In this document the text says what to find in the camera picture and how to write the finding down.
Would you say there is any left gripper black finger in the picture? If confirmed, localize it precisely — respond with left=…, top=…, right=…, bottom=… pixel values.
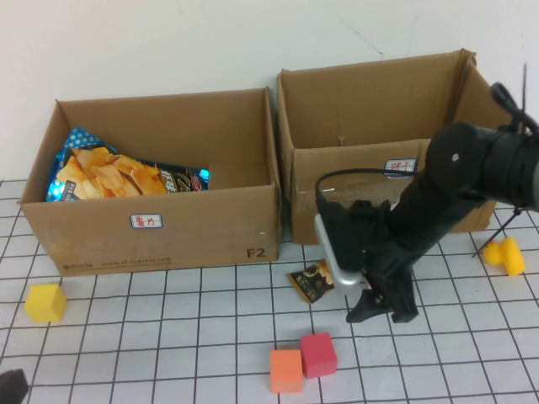
left=0, top=369, right=29, bottom=404

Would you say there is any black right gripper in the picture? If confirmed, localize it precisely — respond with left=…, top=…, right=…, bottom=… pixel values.
left=345, top=235, right=420, bottom=324

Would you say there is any blue shrimp chips bag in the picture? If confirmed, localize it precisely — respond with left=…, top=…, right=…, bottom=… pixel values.
left=44, top=127, right=211, bottom=202

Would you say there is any brown biscuit snack packet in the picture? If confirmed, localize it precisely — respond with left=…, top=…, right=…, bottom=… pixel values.
left=286, top=259, right=336, bottom=305

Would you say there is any red foam cube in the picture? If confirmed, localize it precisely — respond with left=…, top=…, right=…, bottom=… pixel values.
left=300, top=332, right=339, bottom=379

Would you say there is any yellow foam cube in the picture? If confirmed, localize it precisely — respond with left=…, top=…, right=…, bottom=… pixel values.
left=24, top=283, right=68, bottom=324

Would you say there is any orange foam cube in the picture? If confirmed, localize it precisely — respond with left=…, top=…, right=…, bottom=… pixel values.
left=269, top=348, right=305, bottom=395

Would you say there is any yellow rubber duck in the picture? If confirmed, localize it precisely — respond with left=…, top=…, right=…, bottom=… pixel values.
left=482, top=237, right=526, bottom=278

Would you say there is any white grid table cover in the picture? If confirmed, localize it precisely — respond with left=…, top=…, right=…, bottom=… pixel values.
left=0, top=149, right=539, bottom=404

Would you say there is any cardboard box with clear tape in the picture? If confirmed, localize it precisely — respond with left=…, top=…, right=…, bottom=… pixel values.
left=275, top=48, right=536, bottom=246

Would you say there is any cardboard box with F2 print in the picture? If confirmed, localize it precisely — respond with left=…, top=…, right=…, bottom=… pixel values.
left=17, top=87, right=282, bottom=279

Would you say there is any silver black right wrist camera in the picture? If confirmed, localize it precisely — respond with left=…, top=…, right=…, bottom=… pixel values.
left=313, top=197, right=367, bottom=296

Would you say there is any thin black camera cable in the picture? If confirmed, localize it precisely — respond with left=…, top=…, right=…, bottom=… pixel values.
left=314, top=167, right=412, bottom=203

